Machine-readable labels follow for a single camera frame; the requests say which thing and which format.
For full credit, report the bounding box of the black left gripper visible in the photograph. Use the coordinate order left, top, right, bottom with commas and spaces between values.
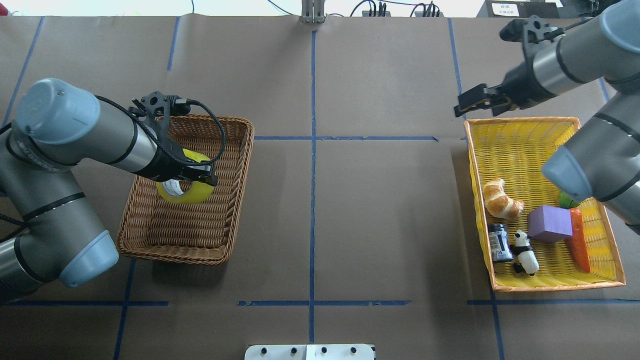
135, 142, 218, 187

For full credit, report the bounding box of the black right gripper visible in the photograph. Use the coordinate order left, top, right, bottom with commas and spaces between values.
454, 63, 543, 117

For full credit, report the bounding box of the yellow tape roll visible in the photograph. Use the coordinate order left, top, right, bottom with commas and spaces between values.
155, 148, 216, 205

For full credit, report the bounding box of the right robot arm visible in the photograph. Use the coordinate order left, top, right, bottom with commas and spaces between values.
454, 0, 640, 233

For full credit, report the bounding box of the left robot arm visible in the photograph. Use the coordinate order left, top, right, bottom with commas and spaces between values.
1, 78, 227, 305

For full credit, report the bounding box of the brown wicker basket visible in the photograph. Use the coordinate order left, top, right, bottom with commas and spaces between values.
115, 116, 255, 265

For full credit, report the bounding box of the yellow woven basket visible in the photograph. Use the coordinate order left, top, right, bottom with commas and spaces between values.
464, 116, 627, 293

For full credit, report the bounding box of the black box with label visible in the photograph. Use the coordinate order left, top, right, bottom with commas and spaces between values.
475, 0, 565, 19

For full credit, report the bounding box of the toy croissant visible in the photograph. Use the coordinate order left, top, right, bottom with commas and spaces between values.
482, 177, 525, 220

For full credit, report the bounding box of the purple cube block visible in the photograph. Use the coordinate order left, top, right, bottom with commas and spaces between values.
526, 205, 574, 243

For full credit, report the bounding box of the small dark can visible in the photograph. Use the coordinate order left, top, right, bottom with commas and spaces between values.
487, 223, 514, 264

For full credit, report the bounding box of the toy panda figure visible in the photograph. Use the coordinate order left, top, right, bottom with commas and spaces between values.
510, 229, 540, 277

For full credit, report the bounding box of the orange toy carrot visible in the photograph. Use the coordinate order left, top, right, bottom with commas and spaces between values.
558, 191, 591, 273

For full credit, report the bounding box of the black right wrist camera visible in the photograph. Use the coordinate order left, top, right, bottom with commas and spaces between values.
499, 15, 563, 48

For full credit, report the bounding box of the aluminium frame post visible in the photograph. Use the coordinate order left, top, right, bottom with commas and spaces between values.
300, 0, 327, 24

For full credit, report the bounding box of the white mount base plate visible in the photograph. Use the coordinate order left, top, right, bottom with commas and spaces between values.
244, 343, 377, 360

